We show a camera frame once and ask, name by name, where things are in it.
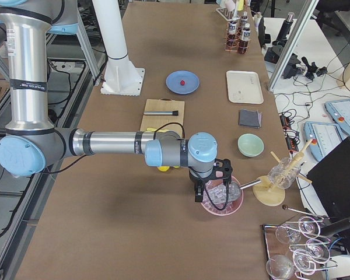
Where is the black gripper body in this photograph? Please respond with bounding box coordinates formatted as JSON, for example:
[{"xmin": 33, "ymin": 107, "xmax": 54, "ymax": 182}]
[{"xmin": 189, "ymin": 159, "xmax": 232, "ymax": 202}]

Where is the blue round plate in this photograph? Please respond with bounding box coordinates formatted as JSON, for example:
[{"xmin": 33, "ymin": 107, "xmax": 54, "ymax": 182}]
[{"xmin": 166, "ymin": 71, "xmax": 200, "ymax": 95}]

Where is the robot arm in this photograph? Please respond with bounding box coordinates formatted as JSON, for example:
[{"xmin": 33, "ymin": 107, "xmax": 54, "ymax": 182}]
[{"xmin": 0, "ymin": 1, "xmax": 232, "ymax": 202}]

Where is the metal ice scoop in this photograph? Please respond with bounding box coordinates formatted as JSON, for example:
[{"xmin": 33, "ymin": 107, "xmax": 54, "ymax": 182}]
[{"xmin": 222, "ymin": 179, "xmax": 261, "ymax": 202}]

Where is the pink ice bowl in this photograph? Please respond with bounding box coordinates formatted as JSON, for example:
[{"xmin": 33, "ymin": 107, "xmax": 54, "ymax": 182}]
[{"xmin": 201, "ymin": 176, "xmax": 244, "ymax": 216}]

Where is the mint green bowl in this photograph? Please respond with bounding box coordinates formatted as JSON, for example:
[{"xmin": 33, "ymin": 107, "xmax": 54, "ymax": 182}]
[{"xmin": 237, "ymin": 134, "xmax": 264, "ymax": 158}]

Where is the wooden cup stand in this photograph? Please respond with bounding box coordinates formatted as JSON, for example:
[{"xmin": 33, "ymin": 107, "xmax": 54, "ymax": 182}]
[{"xmin": 253, "ymin": 139, "xmax": 317, "ymax": 207}]

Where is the yellow lemon near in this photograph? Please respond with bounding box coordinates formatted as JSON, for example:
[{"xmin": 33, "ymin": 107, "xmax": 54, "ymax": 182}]
[{"xmin": 157, "ymin": 166, "xmax": 170, "ymax": 172}]

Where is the grey folded cloth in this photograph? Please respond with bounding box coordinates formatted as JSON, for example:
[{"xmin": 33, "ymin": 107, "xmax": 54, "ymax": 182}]
[{"xmin": 239, "ymin": 109, "xmax": 262, "ymax": 128}]

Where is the glass mug on stand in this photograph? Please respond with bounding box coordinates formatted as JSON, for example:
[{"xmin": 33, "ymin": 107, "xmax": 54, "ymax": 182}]
[{"xmin": 268, "ymin": 157, "xmax": 301, "ymax": 190}]

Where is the wooden cutting board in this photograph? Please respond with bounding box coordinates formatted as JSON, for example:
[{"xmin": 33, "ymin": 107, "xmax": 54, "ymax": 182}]
[{"xmin": 140, "ymin": 99, "xmax": 185, "ymax": 131}]

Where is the steel muddler black tip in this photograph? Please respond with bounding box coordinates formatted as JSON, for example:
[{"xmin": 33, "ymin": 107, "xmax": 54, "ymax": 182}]
[{"xmin": 143, "ymin": 110, "xmax": 179, "ymax": 116}]

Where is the yellow plastic knife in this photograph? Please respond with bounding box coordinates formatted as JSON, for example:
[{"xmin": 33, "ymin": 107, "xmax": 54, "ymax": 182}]
[{"xmin": 146, "ymin": 127, "xmax": 169, "ymax": 133}]

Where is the cream rabbit tray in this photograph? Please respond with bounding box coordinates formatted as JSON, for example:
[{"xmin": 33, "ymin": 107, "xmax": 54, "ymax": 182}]
[{"xmin": 226, "ymin": 71, "xmax": 264, "ymax": 104}]

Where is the blue teach pendant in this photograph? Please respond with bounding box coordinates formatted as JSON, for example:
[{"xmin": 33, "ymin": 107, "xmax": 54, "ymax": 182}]
[
  {"xmin": 324, "ymin": 99, "xmax": 350, "ymax": 136},
  {"xmin": 303, "ymin": 121, "xmax": 347, "ymax": 162}
]

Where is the wine glass rack tray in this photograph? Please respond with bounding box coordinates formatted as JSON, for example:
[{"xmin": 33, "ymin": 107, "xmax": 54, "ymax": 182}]
[{"xmin": 262, "ymin": 216, "xmax": 338, "ymax": 279}]

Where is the black monitor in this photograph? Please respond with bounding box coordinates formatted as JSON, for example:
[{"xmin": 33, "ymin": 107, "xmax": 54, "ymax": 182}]
[{"xmin": 307, "ymin": 136, "xmax": 350, "ymax": 218}]

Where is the tea bottle right rear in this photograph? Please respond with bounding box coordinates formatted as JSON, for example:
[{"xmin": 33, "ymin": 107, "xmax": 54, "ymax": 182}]
[{"xmin": 225, "ymin": 17, "xmax": 239, "ymax": 51}]

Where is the tea bottle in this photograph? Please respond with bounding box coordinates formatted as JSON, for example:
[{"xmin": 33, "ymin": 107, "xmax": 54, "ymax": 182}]
[
  {"xmin": 225, "ymin": 17, "xmax": 239, "ymax": 51},
  {"xmin": 240, "ymin": 11, "xmax": 248, "ymax": 29},
  {"xmin": 238, "ymin": 23, "xmax": 251, "ymax": 54}
]

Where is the tea bottle front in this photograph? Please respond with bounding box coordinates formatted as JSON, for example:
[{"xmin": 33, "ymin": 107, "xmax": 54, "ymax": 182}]
[{"xmin": 238, "ymin": 23, "xmax": 251, "ymax": 54}]

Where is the tea bottle left rear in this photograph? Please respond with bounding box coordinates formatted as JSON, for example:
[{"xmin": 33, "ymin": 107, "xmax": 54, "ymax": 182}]
[{"xmin": 240, "ymin": 11, "xmax": 248, "ymax": 29}]

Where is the copper wire bottle rack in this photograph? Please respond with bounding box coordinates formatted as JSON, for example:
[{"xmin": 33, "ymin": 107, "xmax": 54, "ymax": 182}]
[{"xmin": 224, "ymin": 18, "xmax": 251, "ymax": 54}]

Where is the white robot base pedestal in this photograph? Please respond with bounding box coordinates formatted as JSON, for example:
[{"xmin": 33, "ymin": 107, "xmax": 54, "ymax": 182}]
[{"xmin": 93, "ymin": 0, "xmax": 145, "ymax": 96}]

